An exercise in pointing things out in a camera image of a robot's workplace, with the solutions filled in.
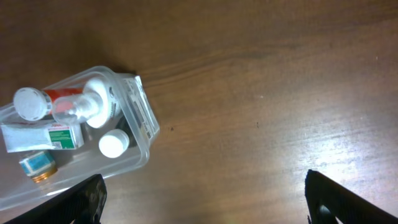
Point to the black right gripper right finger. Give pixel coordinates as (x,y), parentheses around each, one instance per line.
(329,202)

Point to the dark bottle white cap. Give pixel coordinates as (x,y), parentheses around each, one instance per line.
(118,140)

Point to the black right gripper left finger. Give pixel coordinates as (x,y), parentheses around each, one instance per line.
(82,203)

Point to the small jar gold lid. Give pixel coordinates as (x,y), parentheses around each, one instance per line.
(38,165)

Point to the white green medicine box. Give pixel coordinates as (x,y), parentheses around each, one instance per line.
(52,136)

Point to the clear plastic container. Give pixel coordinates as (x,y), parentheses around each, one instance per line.
(76,165)

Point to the orange tube white cap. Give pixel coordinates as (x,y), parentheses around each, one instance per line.
(32,104)

